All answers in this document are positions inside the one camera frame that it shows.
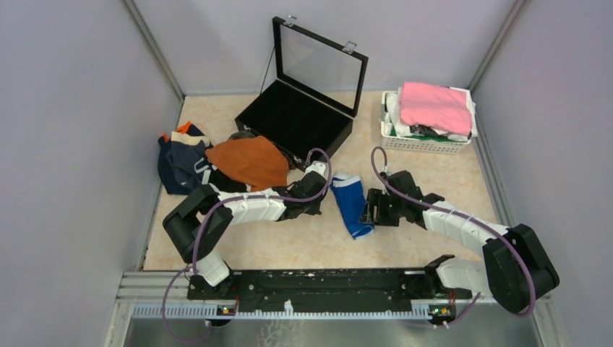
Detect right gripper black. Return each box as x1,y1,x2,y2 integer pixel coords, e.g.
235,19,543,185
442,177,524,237
359,187,406,227

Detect royal blue underwear white trim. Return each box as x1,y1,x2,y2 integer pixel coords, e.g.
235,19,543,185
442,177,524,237
330,171,374,240

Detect orange underwear cream waistband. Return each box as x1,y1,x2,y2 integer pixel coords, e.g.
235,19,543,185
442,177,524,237
205,136,290,192

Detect black underwear white trim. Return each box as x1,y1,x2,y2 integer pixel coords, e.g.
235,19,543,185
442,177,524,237
194,158,249,193

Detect olive grey underwear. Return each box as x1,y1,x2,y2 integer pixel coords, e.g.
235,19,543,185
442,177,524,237
228,130,256,140

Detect dark blue underwear cream waistband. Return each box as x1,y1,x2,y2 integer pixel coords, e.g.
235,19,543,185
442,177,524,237
167,132,213,192

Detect navy underwear orange waistband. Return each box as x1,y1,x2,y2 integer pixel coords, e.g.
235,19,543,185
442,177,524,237
158,121,202,195

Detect black display case glass lid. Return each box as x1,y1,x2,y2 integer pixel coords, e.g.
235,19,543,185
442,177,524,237
233,16,369,172

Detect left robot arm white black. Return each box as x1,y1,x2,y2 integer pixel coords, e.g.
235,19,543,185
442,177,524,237
163,161,331,299

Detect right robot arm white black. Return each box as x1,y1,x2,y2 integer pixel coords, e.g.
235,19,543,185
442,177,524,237
359,171,560,314

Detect white plastic basket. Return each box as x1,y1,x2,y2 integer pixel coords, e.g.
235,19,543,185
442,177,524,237
380,87,478,154

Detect white cloths in basket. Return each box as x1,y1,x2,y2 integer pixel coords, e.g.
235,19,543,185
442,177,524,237
387,87,458,139

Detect pink folded cloth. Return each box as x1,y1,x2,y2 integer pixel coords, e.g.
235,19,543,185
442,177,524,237
399,82,473,137

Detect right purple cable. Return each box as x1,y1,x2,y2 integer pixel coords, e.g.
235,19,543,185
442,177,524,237
371,145,538,329

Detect purple cable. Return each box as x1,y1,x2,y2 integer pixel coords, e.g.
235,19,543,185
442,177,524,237
161,147,333,346
371,145,538,329

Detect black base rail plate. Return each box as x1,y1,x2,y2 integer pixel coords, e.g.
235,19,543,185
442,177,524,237
187,268,472,313

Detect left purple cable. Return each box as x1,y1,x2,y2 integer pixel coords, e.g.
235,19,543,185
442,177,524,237
161,147,333,346

